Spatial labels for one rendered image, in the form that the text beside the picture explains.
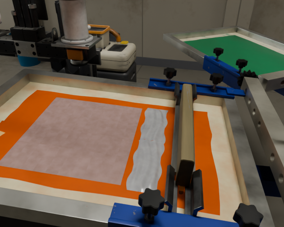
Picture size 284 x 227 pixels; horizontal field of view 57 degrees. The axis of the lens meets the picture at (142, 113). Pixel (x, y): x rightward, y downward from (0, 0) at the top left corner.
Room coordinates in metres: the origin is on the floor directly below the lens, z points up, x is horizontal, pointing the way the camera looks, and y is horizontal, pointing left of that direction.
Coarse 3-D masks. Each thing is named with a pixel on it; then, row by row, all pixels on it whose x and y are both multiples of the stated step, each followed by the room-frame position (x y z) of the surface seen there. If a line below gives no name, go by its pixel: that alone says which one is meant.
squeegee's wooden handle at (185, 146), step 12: (180, 108) 0.66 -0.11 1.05; (192, 108) 0.60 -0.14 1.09; (180, 120) 0.57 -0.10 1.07; (192, 120) 0.54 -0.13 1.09; (180, 132) 0.50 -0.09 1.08; (192, 132) 0.49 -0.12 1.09; (180, 144) 0.45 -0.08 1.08; (192, 144) 0.45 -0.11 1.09; (180, 156) 0.41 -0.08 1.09; (192, 156) 0.41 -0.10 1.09; (180, 168) 0.39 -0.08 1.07; (192, 168) 0.39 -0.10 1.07; (180, 180) 0.39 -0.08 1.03
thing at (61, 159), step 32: (0, 128) 0.60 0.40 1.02; (32, 128) 0.61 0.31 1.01; (0, 160) 0.48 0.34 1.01; (32, 160) 0.48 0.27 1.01; (64, 160) 0.49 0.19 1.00; (96, 160) 0.49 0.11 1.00; (128, 160) 0.50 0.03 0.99; (160, 160) 0.50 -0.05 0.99; (96, 192) 0.39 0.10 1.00; (128, 192) 0.40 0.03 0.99; (160, 192) 0.40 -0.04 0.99
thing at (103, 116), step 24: (48, 96) 0.80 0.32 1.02; (72, 96) 0.81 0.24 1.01; (24, 120) 0.65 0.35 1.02; (48, 120) 0.65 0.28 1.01; (72, 120) 0.66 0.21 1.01; (96, 120) 0.67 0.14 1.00; (120, 120) 0.67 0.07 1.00; (144, 120) 0.68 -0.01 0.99; (168, 120) 0.69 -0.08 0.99; (168, 144) 0.57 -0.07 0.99
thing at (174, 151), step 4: (176, 108) 0.70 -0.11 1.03; (176, 112) 0.68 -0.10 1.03; (176, 116) 0.65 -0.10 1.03; (176, 120) 0.63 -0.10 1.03; (176, 124) 0.61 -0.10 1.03; (176, 128) 0.59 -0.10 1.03; (176, 132) 0.57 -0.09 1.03; (176, 136) 0.55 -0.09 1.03; (176, 140) 0.54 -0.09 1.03; (172, 144) 0.53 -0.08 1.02; (176, 144) 0.52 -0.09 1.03; (172, 148) 0.51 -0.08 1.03; (176, 148) 0.51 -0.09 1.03; (172, 152) 0.49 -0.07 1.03; (176, 152) 0.49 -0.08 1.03; (172, 156) 0.48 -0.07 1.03; (176, 156) 0.48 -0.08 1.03; (172, 160) 0.46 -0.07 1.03; (176, 160) 0.46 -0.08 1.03; (172, 164) 0.45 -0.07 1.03; (176, 164) 0.45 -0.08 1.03; (176, 168) 0.44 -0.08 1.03
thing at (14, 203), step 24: (24, 72) 0.91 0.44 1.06; (48, 72) 0.92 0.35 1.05; (0, 96) 0.73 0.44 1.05; (168, 96) 0.82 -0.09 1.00; (240, 120) 0.66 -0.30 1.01; (240, 144) 0.54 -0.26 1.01; (240, 168) 0.46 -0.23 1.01; (0, 192) 0.35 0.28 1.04; (24, 192) 0.35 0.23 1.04; (240, 192) 0.41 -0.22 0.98; (24, 216) 0.32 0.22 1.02; (48, 216) 0.31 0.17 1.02; (72, 216) 0.31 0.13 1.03; (96, 216) 0.31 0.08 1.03; (264, 216) 0.32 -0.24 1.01
